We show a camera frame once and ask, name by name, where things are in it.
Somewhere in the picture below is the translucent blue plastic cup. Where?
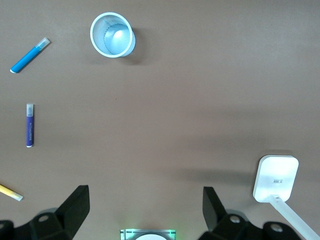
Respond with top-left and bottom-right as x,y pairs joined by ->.
89,11 -> 137,59

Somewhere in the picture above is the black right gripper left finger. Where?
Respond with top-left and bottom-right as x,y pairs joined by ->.
0,184 -> 90,240

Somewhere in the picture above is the purple marker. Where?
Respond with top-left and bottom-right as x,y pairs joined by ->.
25,103 -> 35,148

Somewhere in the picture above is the white desk lamp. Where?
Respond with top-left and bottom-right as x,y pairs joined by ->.
252,154 -> 320,240

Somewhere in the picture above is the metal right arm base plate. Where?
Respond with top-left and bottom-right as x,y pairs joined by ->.
119,228 -> 177,240

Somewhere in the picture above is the blue marker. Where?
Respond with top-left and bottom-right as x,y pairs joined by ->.
9,37 -> 51,74

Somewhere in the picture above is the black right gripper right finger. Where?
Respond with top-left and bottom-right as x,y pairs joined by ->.
198,186 -> 310,240

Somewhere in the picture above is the yellow marker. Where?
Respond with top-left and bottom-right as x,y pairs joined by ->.
0,184 -> 24,202

